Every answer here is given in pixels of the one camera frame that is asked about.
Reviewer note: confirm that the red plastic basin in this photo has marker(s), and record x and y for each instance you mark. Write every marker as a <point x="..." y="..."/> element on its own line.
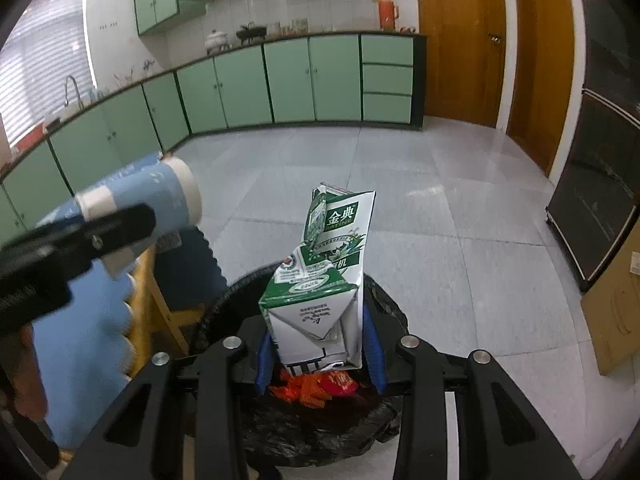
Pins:
<point x="36" y="134"/>

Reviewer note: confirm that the dark glass-front cabinet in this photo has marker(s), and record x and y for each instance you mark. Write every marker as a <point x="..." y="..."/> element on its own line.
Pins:
<point x="600" y="160"/>

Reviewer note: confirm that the cardboard box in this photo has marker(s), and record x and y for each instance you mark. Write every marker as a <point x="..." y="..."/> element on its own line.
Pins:
<point x="615" y="320"/>

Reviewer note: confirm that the white cooking pot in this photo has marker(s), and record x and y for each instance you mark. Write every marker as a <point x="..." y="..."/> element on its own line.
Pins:
<point x="217" y="41"/>

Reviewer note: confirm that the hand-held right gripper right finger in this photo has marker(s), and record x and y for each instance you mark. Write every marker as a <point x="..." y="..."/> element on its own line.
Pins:
<point x="372" y="355"/>

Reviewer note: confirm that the blue paper cup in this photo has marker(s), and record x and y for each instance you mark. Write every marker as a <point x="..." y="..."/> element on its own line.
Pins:
<point x="160" y="185"/>

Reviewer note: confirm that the green base cabinets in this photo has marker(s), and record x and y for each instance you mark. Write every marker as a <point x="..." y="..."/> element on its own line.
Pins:
<point x="290" y="80"/>

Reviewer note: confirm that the orange thermos flask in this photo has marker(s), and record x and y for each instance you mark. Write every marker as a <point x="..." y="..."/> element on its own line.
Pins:
<point x="387" y="14"/>

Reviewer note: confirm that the glass jar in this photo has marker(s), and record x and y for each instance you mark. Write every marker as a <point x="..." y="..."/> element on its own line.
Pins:
<point x="300" y="25"/>
<point x="275" y="28"/>

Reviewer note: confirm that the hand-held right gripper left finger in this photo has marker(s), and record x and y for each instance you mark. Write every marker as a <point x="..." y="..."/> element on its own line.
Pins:
<point x="262" y="360"/>

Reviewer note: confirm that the green white milk carton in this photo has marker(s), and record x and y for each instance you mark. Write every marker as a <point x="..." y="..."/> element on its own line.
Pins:
<point x="320" y="270"/>

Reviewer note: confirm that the black trash bin with bag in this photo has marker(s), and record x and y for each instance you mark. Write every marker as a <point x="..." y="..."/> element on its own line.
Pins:
<point x="320" y="440"/>

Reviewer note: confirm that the light blue table cloth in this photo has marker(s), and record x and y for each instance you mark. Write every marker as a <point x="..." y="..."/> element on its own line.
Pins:
<point x="85" y="350"/>

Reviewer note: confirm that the person's left forearm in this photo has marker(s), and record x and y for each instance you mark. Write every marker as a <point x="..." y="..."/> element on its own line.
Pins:
<point x="30" y="375"/>

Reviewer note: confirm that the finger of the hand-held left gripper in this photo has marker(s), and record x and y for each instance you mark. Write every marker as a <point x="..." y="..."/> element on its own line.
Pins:
<point x="90" y="240"/>

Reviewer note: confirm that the red paper cup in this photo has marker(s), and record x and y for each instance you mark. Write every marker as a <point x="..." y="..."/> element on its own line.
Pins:
<point x="340" y="384"/>

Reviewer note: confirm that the white window blind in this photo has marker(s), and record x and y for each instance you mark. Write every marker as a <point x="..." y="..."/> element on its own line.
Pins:
<point x="45" y="60"/>

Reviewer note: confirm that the metal kitchen faucet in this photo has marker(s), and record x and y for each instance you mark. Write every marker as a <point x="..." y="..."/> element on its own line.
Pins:
<point x="80" y="97"/>

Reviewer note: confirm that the black wok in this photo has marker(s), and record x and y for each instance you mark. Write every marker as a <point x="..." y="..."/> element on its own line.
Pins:
<point x="250" y="34"/>

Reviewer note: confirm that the plain wooden door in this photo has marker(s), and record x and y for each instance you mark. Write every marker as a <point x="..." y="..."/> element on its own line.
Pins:
<point x="540" y="60"/>

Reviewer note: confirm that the orange foam net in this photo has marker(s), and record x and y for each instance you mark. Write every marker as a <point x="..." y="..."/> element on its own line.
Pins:
<point x="302" y="391"/>

